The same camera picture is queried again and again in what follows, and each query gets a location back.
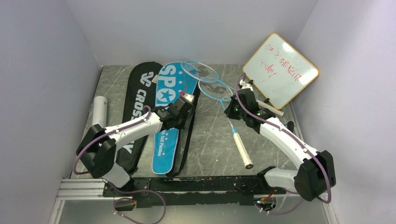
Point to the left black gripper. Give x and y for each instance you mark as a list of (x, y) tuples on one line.
[(181, 125)]

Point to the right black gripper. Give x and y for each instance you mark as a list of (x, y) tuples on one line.
[(229, 111)]

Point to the blue racket cover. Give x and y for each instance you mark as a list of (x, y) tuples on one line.
[(171, 146)]

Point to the black racket cover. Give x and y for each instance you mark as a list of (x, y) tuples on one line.
[(141, 91)]

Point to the white shuttlecock tube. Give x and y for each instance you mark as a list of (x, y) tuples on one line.
[(99, 112)]

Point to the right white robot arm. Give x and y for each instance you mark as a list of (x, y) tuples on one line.
[(314, 175)]

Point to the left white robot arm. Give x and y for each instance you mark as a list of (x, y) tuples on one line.
[(99, 147)]

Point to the blue marker pen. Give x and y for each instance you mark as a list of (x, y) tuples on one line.
[(290, 126)]

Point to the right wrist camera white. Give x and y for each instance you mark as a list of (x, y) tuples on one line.
[(245, 85)]

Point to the whiteboard with orange frame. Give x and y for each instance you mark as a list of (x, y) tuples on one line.
[(278, 71)]

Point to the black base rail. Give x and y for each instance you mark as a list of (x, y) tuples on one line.
[(242, 190)]

